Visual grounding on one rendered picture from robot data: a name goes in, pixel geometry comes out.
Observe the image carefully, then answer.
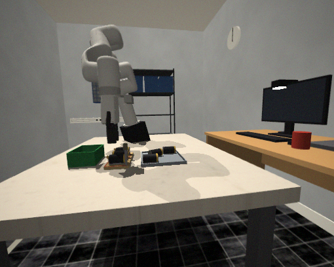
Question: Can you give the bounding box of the green open-top box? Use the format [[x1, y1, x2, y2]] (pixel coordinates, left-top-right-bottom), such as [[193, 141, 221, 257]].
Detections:
[[66, 144, 105, 169]]

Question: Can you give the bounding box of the tan battery board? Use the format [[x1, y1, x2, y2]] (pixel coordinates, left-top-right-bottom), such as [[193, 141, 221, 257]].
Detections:
[[103, 143, 134, 169]]

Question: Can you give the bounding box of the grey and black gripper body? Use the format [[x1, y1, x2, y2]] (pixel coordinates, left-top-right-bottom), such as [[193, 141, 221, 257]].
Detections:
[[100, 95, 121, 124]]

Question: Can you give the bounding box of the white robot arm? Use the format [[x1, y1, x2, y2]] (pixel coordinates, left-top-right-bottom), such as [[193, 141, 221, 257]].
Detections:
[[81, 25, 140, 127]]

